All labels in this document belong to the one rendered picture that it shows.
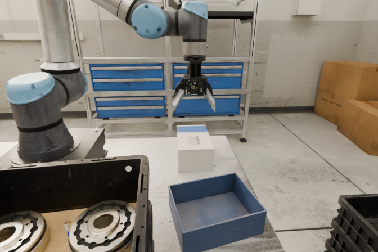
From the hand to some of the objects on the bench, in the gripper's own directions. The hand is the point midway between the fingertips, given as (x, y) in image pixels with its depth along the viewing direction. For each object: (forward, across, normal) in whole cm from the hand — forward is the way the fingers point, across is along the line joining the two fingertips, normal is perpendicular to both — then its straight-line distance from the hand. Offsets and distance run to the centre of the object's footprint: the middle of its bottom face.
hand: (193, 112), depth 75 cm
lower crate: (+18, -25, -56) cm, 64 cm away
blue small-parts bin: (+18, +3, -30) cm, 35 cm away
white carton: (+18, 0, 0) cm, 18 cm away
